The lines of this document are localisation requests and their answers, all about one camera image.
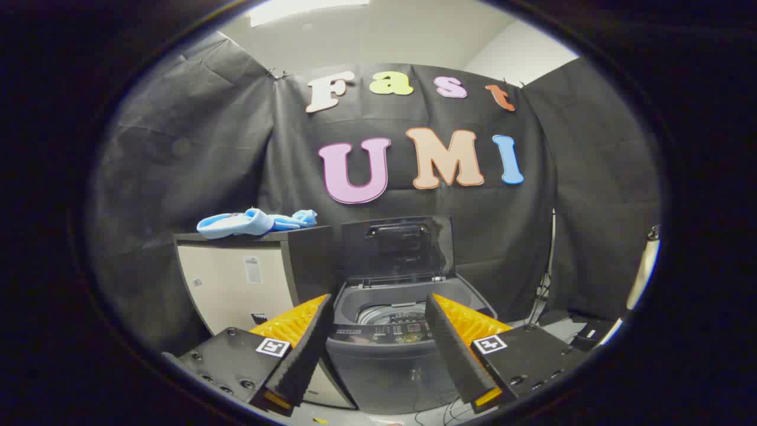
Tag black backdrop cloth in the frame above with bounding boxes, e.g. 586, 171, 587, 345
89, 33, 662, 356

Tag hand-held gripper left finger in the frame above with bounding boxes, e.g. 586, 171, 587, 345
163, 294, 335, 418

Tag dark grey beige cabinet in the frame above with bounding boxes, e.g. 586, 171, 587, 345
173, 225, 358, 410

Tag light blue garment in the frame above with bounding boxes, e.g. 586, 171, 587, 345
196, 208, 318, 240

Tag grey washing machine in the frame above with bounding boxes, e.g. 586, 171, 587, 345
325, 277, 499, 415

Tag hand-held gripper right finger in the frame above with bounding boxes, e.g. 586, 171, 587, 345
425, 294, 589, 415

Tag thin metal stand pole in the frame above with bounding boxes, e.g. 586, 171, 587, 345
529, 208, 558, 326

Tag thin black floor cables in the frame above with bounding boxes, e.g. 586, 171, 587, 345
414, 398, 474, 426

